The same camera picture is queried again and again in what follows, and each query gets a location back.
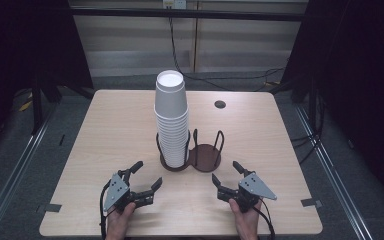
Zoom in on black curtain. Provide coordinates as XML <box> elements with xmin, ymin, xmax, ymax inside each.
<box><xmin>0</xmin><ymin>0</ymin><xmax>94</xmax><ymax>161</ymax></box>
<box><xmin>281</xmin><ymin>0</ymin><xmax>384</xmax><ymax>204</ymax></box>

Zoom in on person's left hand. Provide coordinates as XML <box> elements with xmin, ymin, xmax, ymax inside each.
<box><xmin>105</xmin><ymin>201</ymin><xmax>137</xmax><ymax>240</ymax></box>

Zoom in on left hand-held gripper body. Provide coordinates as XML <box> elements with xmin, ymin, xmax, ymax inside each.
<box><xmin>103</xmin><ymin>169</ymin><xmax>155</xmax><ymax>214</ymax></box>

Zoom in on yellow floor tape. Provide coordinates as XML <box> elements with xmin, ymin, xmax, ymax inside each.
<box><xmin>18</xmin><ymin>92</ymin><xmax>34</xmax><ymax>113</ymax></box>

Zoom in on dark brown wire cup holder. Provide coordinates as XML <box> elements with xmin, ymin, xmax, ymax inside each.
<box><xmin>155</xmin><ymin>128</ymin><xmax>226</xmax><ymax>174</ymax></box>

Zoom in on stack of white paper cups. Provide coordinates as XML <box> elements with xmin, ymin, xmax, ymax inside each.
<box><xmin>153</xmin><ymin>108</ymin><xmax>191</xmax><ymax>169</ymax></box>

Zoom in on white wall outlet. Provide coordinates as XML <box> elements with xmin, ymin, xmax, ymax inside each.
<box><xmin>162</xmin><ymin>0</ymin><xmax>188</xmax><ymax>10</ymax></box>

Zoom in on person's right hand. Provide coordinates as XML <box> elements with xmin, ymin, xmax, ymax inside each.
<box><xmin>228</xmin><ymin>198</ymin><xmax>263</xmax><ymax>240</ymax></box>

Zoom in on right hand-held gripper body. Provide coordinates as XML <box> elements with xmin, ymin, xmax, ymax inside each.
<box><xmin>216</xmin><ymin>171</ymin><xmax>278</xmax><ymax>214</ymax></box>

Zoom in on black horizontal bar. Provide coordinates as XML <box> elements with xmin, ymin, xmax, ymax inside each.
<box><xmin>69</xmin><ymin>8</ymin><xmax>309</xmax><ymax>23</ymax></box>

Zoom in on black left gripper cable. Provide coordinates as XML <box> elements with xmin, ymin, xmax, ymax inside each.
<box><xmin>99</xmin><ymin>179</ymin><xmax>113</xmax><ymax>240</ymax></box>

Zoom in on black wall cable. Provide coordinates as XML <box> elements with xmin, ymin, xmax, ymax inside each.
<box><xmin>168</xmin><ymin>16</ymin><xmax>285</xmax><ymax>93</ymax></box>

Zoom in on grey tape strip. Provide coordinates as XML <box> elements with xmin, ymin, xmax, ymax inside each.
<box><xmin>300</xmin><ymin>197</ymin><xmax>323</xmax><ymax>208</ymax></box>
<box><xmin>35</xmin><ymin>203</ymin><xmax>63</xmax><ymax>214</ymax></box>

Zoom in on black floor cables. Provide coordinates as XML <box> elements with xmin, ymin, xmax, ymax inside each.
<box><xmin>289</xmin><ymin>96</ymin><xmax>326</xmax><ymax>166</ymax></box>

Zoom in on metal floor rail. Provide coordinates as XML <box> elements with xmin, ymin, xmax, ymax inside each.
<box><xmin>293</xmin><ymin>104</ymin><xmax>376</xmax><ymax>240</ymax></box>
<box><xmin>0</xmin><ymin>106</ymin><xmax>58</xmax><ymax>240</ymax></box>

